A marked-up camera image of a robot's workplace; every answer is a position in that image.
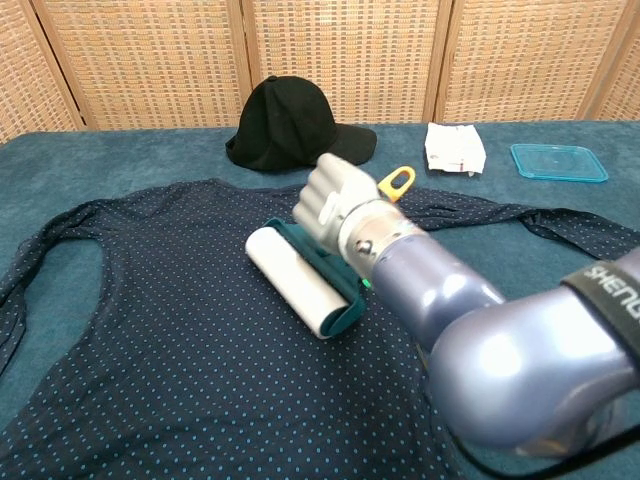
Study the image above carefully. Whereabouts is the navy polka dot shirt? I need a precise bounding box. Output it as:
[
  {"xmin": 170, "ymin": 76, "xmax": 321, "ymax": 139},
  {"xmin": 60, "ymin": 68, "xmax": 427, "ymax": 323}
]
[{"xmin": 0, "ymin": 178, "xmax": 640, "ymax": 480}]

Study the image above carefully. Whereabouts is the blue plastic container lid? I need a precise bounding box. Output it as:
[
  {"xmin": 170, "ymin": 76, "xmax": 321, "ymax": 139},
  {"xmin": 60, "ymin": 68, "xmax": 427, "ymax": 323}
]
[{"xmin": 509, "ymin": 142, "xmax": 610, "ymax": 184}]

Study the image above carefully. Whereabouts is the teal lint roller yellow handle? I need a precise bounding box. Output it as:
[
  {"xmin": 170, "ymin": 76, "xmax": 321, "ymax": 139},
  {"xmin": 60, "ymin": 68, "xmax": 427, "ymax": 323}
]
[{"xmin": 244, "ymin": 165, "xmax": 417, "ymax": 342}]

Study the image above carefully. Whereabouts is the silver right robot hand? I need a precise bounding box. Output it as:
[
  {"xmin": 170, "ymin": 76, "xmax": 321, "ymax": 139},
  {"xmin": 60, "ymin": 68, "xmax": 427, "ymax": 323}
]
[{"xmin": 291, "ymin": 152, "xmax": 382, "ymax": 256}]

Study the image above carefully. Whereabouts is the woven rattan folding screen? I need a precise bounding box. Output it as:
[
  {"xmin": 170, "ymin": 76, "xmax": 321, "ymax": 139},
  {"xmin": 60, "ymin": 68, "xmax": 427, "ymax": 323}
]
[{"xmin": 0, "ymin": 0, "xmax": 640, "ymax": 145}]

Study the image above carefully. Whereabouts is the black cable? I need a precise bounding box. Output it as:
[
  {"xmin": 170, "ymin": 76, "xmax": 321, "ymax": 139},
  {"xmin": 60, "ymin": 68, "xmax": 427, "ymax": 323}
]
[{"xmin": 452, "ymin": 433, "xmax": 640, "ymax": 478}]

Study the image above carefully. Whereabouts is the white folded cloth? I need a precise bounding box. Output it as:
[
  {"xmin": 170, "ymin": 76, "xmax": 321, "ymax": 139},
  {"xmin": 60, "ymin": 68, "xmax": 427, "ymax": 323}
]
[{"xmin": 423, "ymin": 121, "xmax": 489, "ymax": 178}]

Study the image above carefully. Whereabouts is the black baseball cap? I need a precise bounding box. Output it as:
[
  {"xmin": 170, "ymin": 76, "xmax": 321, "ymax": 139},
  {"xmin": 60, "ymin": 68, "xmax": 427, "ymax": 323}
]
[{"xmin": 224, "ymin": 75, "xmax": 378, "ymax": 174}]

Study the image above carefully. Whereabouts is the teal table cloth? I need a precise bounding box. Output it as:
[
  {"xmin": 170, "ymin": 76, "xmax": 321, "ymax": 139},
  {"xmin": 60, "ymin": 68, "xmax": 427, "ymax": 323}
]
[{"xmin": 0, "ymin": 118, "xmax": 640, "ymax": 480}]

